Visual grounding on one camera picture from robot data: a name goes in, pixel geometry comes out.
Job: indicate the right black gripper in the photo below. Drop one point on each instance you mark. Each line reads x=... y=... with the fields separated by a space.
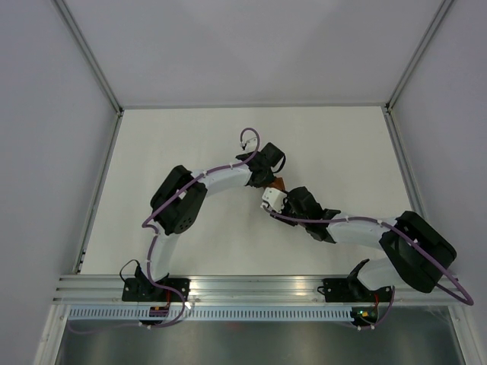
x=286 y=204

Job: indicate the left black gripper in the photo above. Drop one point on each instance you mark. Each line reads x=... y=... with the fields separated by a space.
x=270 y=179

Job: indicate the orange-brown cloth napkin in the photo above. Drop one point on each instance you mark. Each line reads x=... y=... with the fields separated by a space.
x=278 y=184

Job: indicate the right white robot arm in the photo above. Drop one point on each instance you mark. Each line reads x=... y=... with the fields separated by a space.
x=402 y=264

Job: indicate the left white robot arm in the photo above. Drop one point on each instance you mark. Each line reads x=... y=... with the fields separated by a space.
x=177 y=203

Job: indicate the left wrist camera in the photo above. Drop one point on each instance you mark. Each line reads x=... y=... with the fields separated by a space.
x=249 y=145

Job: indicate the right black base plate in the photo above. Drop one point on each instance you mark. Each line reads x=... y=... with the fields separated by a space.
x=342 y=290

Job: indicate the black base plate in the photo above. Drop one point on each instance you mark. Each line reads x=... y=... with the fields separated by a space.
x=171 y=291
x=342 y=290

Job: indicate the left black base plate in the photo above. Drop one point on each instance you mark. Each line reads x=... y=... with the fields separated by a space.
x=171 y=291

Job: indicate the left aluminium frame post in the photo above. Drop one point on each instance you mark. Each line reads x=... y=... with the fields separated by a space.
x=84 y=48

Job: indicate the aluminium frame post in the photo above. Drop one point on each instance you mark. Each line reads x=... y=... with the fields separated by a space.
x=84 y=48
x=433 y=27

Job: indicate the aluminium mounting rail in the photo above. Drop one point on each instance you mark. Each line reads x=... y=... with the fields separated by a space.
x=298 y=290

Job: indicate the white slotted cable duct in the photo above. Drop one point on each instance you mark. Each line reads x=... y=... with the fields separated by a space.
x=214 y=313

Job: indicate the right aluminium frame post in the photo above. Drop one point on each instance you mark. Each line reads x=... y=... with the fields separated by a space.
x=433 y=27

